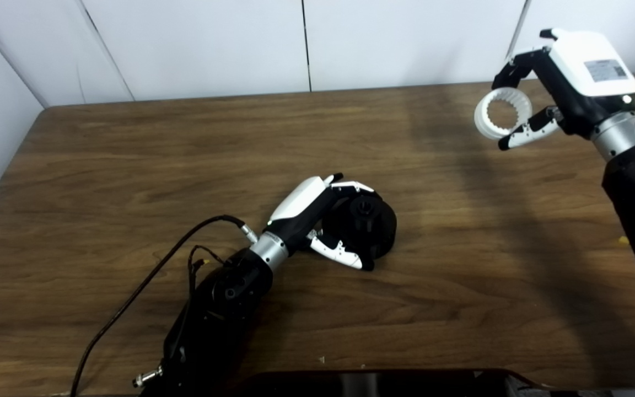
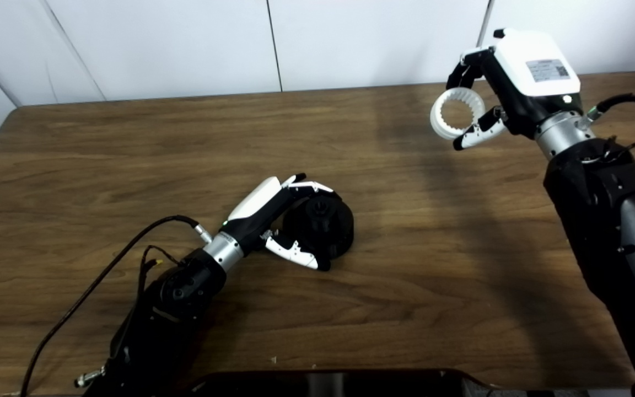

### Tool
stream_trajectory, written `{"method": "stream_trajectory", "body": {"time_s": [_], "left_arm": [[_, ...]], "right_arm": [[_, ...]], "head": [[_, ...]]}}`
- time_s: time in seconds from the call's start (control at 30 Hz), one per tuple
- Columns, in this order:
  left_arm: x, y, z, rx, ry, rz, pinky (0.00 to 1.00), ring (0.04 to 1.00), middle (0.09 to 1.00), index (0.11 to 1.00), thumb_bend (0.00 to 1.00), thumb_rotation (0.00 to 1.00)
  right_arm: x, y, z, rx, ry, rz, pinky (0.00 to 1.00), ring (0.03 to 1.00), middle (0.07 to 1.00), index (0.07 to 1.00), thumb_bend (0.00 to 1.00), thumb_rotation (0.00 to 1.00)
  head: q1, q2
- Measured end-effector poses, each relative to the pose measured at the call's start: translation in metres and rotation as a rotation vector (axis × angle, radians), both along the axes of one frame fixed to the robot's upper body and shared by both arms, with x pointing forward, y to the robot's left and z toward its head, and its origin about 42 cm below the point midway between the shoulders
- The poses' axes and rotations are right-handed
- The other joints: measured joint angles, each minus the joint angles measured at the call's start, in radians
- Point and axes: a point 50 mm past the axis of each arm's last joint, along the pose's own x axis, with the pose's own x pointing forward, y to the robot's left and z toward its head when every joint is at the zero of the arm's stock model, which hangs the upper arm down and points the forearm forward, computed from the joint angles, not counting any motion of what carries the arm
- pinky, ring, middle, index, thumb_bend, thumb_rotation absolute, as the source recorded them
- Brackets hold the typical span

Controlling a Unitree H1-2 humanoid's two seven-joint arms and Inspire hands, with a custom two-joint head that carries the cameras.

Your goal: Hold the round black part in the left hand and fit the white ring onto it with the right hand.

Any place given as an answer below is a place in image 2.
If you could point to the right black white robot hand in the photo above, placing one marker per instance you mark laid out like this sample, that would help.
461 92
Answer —
527 66

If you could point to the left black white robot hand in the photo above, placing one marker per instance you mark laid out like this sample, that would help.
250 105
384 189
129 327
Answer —
257 215

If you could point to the round black plastic part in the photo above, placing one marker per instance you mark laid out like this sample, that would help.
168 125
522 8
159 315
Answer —
334 226

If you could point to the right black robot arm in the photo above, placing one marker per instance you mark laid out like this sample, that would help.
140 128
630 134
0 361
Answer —
604 220

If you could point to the black robot torso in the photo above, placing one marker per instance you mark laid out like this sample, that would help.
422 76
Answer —
339 386

